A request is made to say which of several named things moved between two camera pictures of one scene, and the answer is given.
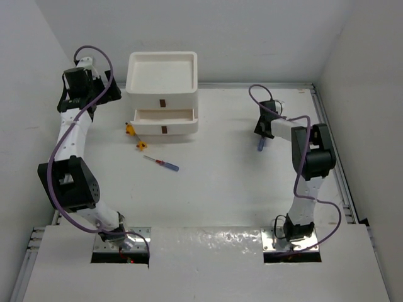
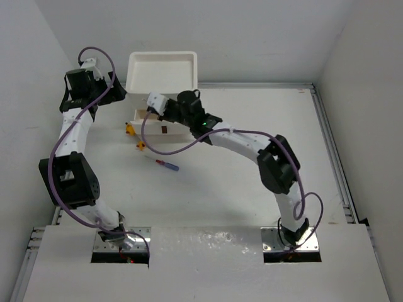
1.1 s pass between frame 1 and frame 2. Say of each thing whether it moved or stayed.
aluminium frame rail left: stayed
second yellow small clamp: stayed
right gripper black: moved
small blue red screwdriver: stayed
